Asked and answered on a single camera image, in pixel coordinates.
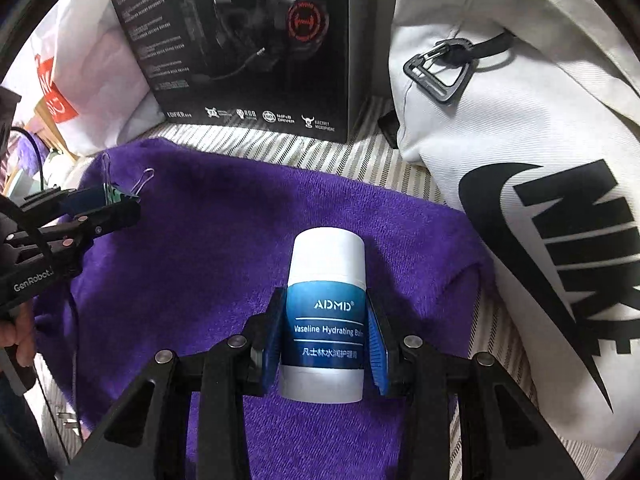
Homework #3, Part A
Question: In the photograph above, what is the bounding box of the teal binder clip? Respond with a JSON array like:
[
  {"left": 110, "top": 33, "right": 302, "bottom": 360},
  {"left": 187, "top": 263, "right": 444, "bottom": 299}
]
[{"left": 100, "top": 152, "right": 155, "bottom": 205}]

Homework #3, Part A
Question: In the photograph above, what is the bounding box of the blue white Vaseline balm stick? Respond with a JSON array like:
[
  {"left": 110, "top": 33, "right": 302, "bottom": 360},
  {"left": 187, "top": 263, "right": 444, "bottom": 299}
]
[{"left": 279, "top": 228, "right": 367, "bottom": 404}]

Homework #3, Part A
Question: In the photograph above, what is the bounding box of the white USB charger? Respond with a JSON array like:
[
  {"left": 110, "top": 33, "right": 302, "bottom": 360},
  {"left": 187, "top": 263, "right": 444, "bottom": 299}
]
[{"left": 56, "top": 412, "right": 81, "bottom": 434}]

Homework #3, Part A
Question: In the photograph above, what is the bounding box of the person's left hand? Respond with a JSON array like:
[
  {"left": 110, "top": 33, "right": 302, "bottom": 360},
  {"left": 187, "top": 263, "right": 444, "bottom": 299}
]
[{"left": 1, "top": 301, "right": 37, "bottom": 367}]

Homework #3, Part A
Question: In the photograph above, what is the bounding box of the white Miniso plastic bag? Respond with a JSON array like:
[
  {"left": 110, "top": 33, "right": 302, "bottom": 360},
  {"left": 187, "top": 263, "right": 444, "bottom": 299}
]
[{"left": 2, "top": 0, "right": 165, "bottom": 156}]

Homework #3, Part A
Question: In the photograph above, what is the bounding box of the purple towel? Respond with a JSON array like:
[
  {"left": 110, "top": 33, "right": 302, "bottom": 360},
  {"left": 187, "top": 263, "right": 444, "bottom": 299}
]
[{"left": 34, "top": 136, "right": 497, "bottom": 480}]

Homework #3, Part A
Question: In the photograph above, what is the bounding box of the black headset box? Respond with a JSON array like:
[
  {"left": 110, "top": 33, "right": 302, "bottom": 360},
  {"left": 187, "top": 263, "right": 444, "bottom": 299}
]
[{"left": 112, "top": 0, "right": 376, "bottom": 143}]

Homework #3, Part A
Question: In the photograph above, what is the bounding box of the striped bed quilt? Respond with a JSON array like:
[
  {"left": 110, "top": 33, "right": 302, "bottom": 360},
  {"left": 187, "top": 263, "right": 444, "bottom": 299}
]
[{"left": 29, "top": 94, "right": 616, "bottom": 480}]

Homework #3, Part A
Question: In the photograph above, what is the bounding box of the grey Nike bag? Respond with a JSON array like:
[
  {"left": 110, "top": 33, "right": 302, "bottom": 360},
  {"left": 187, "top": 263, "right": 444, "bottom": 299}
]
[{"left": 388, "top": 0, "right": 639, "bottom": 453}]

